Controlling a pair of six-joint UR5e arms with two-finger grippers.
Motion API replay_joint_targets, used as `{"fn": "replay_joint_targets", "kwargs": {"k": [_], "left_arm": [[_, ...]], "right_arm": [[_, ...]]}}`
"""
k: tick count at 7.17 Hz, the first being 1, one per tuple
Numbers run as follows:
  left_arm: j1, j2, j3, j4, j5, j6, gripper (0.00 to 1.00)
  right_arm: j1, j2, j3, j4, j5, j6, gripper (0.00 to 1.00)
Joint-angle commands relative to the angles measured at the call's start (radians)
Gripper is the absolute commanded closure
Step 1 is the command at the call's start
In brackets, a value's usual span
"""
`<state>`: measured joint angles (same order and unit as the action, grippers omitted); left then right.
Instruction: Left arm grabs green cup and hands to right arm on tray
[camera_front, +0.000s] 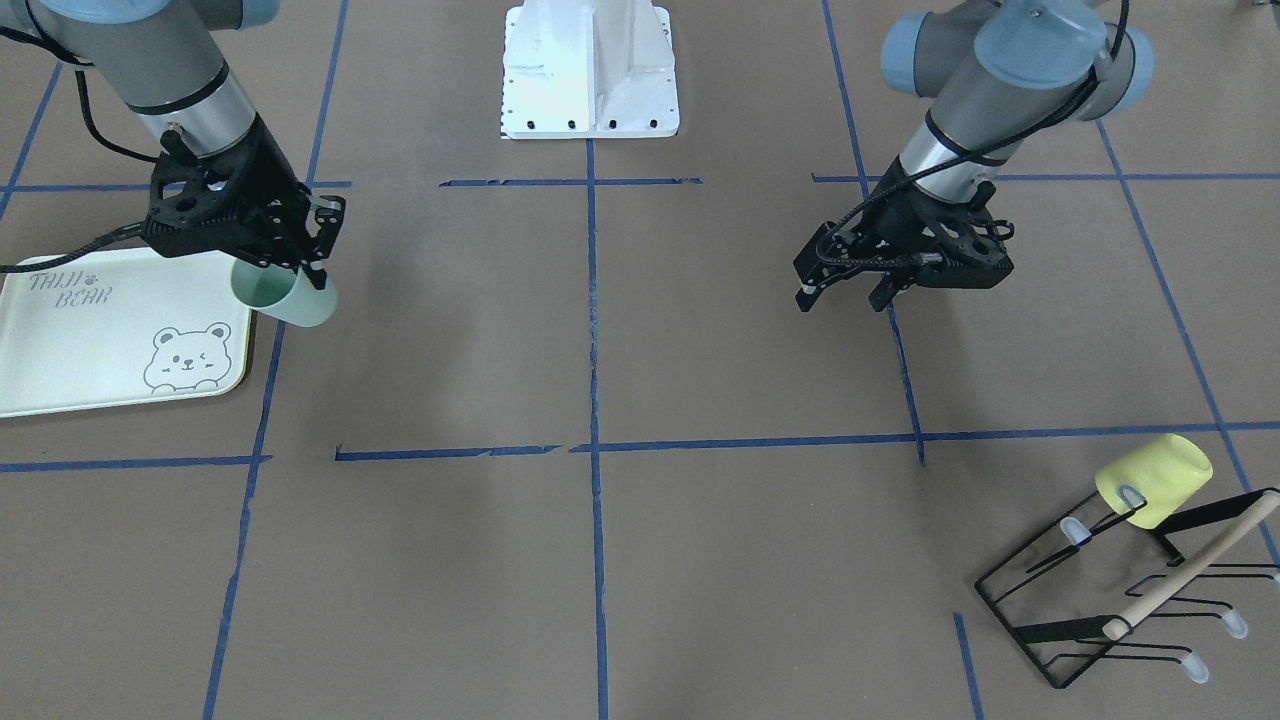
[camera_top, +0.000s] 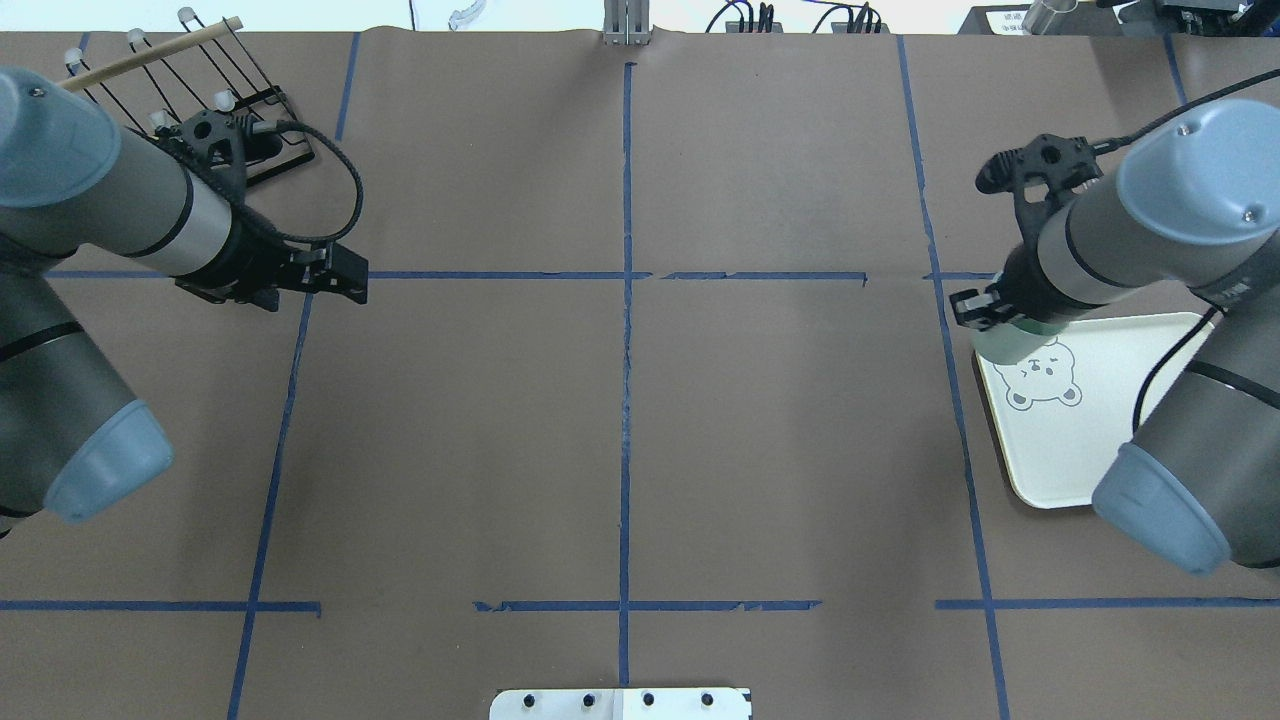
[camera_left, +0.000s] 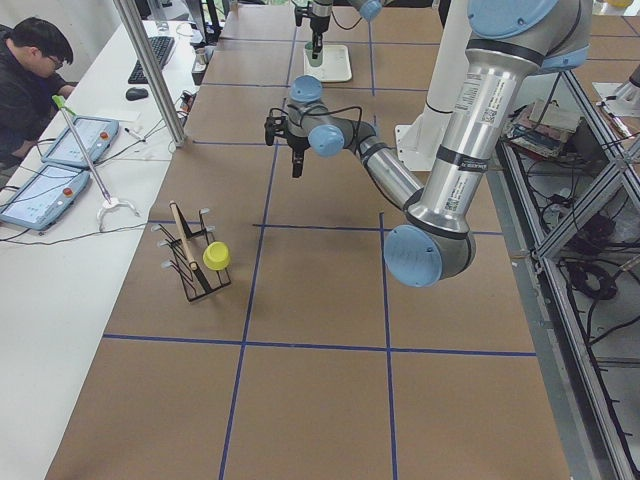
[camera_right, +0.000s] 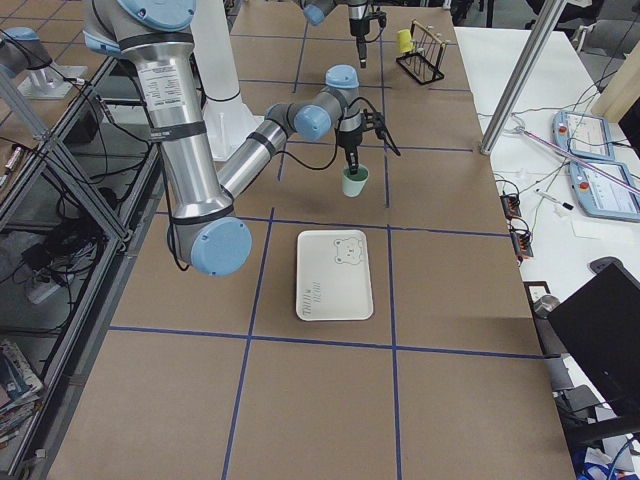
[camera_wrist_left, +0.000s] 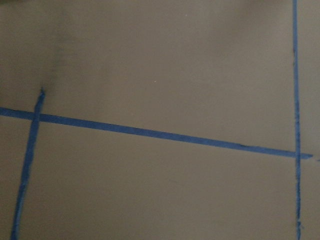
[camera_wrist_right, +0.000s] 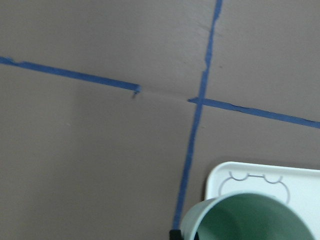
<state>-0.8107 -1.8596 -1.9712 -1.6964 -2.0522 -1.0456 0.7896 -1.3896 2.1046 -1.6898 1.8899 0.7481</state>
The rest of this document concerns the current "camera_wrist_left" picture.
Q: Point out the crossing blue tape strip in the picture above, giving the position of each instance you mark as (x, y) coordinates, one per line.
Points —
(81, 123)

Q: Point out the long blue tape strip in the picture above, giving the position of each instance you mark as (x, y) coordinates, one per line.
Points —
(297, 125)

